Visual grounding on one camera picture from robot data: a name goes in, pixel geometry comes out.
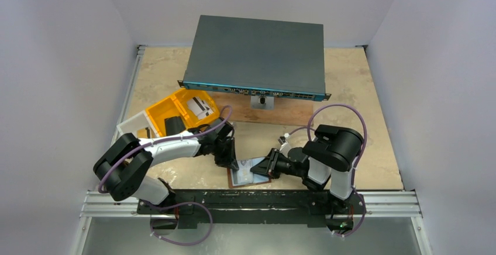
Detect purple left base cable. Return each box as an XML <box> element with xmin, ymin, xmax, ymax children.
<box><xmin>149</xmin><ymin>202</ymin><xmax>215</xmax><ymax>247</ymax></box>

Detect brown leather card holder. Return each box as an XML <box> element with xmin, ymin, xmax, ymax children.
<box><xmin>227</xmin><ymin>157</ymin><xmax>271</xmax><ymax>188</ymax></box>

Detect grey metal camera stand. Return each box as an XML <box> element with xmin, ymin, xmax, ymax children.
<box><xmin>250</xmin><ymin>95</ymin><xmax>274</xmax><ymax>110</ymax></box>

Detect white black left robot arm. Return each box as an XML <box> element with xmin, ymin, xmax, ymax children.
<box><xmin>93</xmin><ymin>117</ymin><xmax>239</xmax><ymax>207</ymax></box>

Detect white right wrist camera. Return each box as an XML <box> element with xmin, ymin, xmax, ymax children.
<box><xmin>278</xmin><ymin>133</ymin><xmax>292</xmax><ymax>157</ymax></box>

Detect black card in bin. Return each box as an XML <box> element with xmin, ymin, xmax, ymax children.
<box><xmin>164</xmin><ymin>116</ymin><xmax>186</xmax><ymax>136</ymax></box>

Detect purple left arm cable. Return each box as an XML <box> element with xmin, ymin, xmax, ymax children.
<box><xmin>97</xmin><ymin>105</ymin><xmax>233</xmax><ymax>194</ymax></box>

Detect aluminium frame rail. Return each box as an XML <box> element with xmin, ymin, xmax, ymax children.
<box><xmin>80</xmin><ymin>44</ymin><xmax>146</xmax><ymax>218</ymax></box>

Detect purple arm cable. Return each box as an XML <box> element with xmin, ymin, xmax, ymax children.
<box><xmin>284</xmin><ymin>104</ymin><xmax>368</xmax><ymax>192</ymax></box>
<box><xmin>97</xmin><ymin>105</ymin><xmax>233</xmax><ymax>194</ymax></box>

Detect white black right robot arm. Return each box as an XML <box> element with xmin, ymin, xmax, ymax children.
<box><xmin>250</xmin><ymin>125</ymin><xmax>365</xmax><ymax>201</ymax></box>

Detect white plastic bin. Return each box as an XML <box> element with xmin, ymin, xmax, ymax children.
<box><xmin>116</xmin><ymin>111</ymin><xmax>159</xmax><ymax>139</ymax></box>

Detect brown wooden board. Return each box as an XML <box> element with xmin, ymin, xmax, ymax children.
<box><xmin>209</xmin><ymin>92</ymin><xmax>314</xmax><ymax>126</ymax></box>

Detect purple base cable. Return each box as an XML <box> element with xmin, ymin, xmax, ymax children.
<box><xmin>331</xmin><ymin>191</ymin><xmax>368</xmax><ymax>239</ymax></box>
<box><xmin>149</xmin><ymin>202</ymin><xmax>215</xmax><ymax>247</ymax></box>

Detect white VIP credit card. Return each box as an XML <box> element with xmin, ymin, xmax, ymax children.
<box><xmin>236</xmin><ymin>159</ymin><xmax>254</xmax><ymax>185</ymax></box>

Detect yellow plastic bin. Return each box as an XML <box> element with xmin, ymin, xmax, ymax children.
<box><xmin>145</xmin><ymin>88</ymin><xmax>220</xmax><ymax>137</ymax></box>

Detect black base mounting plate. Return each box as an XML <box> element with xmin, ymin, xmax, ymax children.
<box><xmin>137</xmin><ymin>189</ymin><xmax>364</xmax><ymax>231</ymax></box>

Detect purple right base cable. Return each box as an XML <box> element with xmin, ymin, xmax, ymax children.
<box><xmin>331</xmin><ymin>191</ymin><xmax>368</xmax><ymax>239</ymax></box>

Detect white cards in bin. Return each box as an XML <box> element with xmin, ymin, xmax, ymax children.
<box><xmin>187</xmin><ymin>97</ymin><xmax>213</xmax><ymax>120</ymax></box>

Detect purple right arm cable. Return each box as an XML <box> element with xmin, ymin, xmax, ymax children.
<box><xmin>284</xmin><ymin>104</ymin><xmax>368</xmax><ymax>192</ymax></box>

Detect grey blue network switch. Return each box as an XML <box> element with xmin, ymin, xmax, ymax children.
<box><xmin>178</xmin><ymin>15</ymin><xmax>331</xmax><ymax>102</ymax></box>

